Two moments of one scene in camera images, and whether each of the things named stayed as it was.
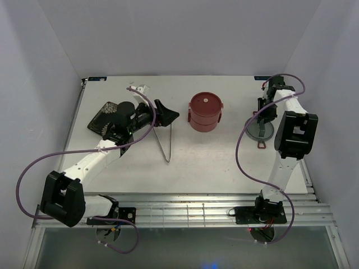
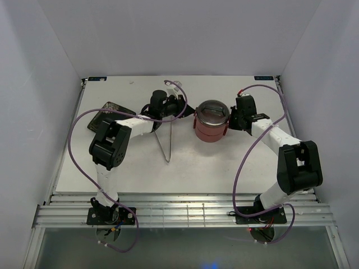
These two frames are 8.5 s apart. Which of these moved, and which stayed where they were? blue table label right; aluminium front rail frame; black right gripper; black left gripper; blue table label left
Moved: black left gripper; black right gripper
Stayed: aluminium front rail frame; blue table label right; blue table label left
